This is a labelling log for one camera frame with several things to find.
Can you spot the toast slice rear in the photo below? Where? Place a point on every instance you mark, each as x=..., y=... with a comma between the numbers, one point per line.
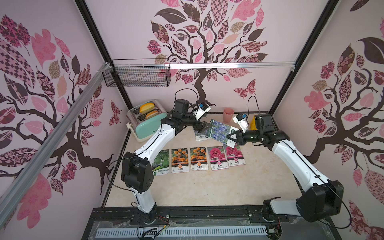
x=147, y=107

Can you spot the lavender seed packet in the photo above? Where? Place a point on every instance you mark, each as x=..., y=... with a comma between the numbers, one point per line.
x=201, y=136
x=219, y=132

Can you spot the aluminium rail wall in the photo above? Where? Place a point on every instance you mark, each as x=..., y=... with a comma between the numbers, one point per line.
x=211, y=65
x=30, y=172

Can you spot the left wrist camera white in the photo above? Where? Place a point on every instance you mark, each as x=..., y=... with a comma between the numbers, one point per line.
x=202, y=109

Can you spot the pink cup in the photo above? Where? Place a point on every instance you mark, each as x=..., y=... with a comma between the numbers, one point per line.
x=228, y=115

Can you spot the aluminium rail left wall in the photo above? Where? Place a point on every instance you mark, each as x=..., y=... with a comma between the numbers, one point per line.
x=30, y=172

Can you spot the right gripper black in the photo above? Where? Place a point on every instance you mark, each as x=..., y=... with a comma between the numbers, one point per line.
x=242, y=137

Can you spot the pink flower packet edge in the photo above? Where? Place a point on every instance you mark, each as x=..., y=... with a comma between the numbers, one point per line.
x=234, y=156

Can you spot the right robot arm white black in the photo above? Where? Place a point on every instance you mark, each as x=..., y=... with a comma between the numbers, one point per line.
x=321, y=198

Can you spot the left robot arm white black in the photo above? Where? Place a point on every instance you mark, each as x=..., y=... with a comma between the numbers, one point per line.
x=137, y=173

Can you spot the black wire basket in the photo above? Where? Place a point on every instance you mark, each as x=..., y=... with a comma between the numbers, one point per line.
x=142, y=72

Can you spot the pink flower seed packet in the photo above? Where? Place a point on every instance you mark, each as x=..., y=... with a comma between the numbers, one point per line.
x=217, y=157

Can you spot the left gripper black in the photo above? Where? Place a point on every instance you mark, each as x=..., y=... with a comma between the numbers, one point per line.
x=201, y=127

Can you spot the toast slice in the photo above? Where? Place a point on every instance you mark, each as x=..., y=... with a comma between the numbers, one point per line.
x=147, y=107
x=152, y=114

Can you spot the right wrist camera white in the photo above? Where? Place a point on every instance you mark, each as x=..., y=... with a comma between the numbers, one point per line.
x=242, y=121

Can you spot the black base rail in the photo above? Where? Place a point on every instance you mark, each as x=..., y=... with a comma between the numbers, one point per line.
x=281, y=227

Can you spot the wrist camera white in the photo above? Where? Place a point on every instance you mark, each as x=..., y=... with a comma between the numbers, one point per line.
x=202, y=109
x=242, y=121

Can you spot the toast slice front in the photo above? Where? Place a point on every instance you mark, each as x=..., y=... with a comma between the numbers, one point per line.
x=152, y=114

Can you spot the mint green toaster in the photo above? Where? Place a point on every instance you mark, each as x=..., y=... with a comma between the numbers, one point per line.
x=143, y=129

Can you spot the aluminium rail back wall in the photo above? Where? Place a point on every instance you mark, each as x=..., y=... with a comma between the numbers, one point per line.
x=211, y=65

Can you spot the marigold seed packet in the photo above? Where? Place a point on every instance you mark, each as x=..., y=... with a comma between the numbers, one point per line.
x=180, y=161
x=199, y=160

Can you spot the white vented cable duct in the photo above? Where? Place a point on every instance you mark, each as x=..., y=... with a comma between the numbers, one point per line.
x=180, y=232

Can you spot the yellow mug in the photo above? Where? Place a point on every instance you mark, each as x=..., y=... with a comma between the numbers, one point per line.
x=253, y=126

